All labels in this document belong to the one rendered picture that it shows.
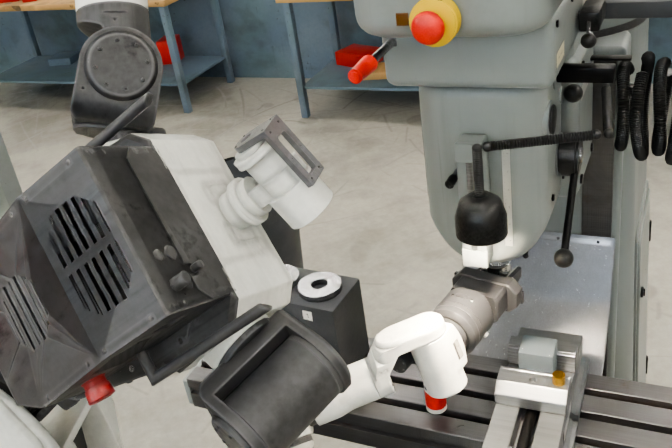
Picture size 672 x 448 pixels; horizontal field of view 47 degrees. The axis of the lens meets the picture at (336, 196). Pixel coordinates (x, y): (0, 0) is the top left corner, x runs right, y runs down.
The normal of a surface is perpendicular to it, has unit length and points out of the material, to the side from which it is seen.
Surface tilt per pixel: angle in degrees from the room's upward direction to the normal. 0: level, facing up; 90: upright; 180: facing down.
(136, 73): 61
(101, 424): 90
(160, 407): 0
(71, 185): 66
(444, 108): 90
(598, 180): 90
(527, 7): 90
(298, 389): 54
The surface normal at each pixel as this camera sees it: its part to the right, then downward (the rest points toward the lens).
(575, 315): -0.38, -0.28
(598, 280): -0.44, 0.01
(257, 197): -0.10, 0.47
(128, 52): 0.30, -0.10
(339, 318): 0.88, 0.11
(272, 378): -0.11, -0.67
